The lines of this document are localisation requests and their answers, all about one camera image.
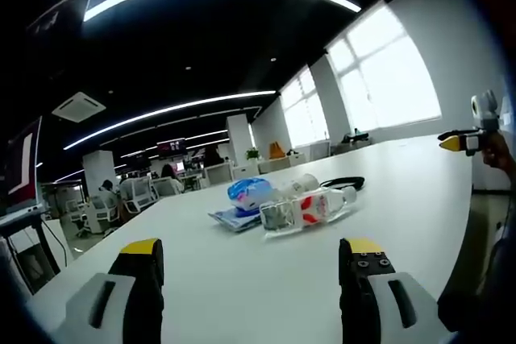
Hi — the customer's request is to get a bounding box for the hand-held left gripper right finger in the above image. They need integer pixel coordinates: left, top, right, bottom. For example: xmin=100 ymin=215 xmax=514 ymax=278
xmin=338 ymin=237 xmax=445 ymax=344

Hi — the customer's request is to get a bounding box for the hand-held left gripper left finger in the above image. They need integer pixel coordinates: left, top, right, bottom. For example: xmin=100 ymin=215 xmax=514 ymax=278
xmin=51 ymin=238 xmax=166 ymax=344

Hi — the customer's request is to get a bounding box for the black cable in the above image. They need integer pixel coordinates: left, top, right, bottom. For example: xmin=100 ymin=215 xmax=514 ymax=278
xmin=319 ymin=175 xmax=367 ymax=193

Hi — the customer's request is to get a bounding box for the clear plastic bottle red label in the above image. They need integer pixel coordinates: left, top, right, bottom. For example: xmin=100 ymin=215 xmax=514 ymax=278
xmin=259 ymin=185 xmax=359 ymax=241

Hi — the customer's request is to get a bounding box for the white plastic bottle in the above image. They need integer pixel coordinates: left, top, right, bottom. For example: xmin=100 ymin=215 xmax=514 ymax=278
xmin=280 ymin=172 xmax=320 ymax=201

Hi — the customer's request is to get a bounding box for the blue packet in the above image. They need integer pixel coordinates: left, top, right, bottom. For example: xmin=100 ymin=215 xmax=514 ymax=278
xmin=206 ymin=205 xmax=264 ymax=234

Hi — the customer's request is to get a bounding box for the blue white plastic bag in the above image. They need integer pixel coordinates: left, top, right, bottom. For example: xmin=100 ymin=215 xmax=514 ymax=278
xmin=227 ymin=176 xmax=277 ymax=213

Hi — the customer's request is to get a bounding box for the person's right hand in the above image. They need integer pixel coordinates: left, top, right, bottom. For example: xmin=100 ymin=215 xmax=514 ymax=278
xmin=481 ymin=131 xmax=516 ymax=178

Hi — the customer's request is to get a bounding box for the person's dark clothing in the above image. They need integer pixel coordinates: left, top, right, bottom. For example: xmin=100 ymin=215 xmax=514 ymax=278
xmin=436 ymin=222 xmax=516 ymax=335

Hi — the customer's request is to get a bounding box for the large bright window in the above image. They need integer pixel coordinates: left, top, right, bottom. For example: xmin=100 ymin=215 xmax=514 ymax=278
xmin=280 ymin=66 xmax=330 ymax=148
xmin=325 ymin=0 xmax=443 ymax=132

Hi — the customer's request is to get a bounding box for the white pillar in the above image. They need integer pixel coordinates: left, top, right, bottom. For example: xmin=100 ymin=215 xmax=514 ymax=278
xmin=82 ymin=149 xmax=118 ymax=204
xmin=225 ymin=113 xmax=256 ymax=168

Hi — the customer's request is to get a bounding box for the white table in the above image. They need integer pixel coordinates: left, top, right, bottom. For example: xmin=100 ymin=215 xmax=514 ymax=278
xmin=22 ymin=133 xmax=481 ymax=344

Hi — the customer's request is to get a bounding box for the red white display screen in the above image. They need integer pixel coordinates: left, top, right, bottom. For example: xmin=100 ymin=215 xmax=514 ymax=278
xmin=2 ymin=115 xmax=44 ymax=211

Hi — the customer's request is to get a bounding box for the hanging red screen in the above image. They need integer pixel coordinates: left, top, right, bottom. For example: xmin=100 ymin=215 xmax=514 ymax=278
xmin=156 ymin=139 xmax=187 ymax=154

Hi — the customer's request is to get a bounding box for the ceiling air conditioner unit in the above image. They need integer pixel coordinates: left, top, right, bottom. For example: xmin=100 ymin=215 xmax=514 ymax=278
xmin=51 ymin=92 xmax=107 ymax=123

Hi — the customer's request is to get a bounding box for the dark ceiling sign panel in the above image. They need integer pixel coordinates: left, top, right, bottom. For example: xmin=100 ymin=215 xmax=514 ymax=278
xmin=26 ymin=0 xmax=97 ymax=35

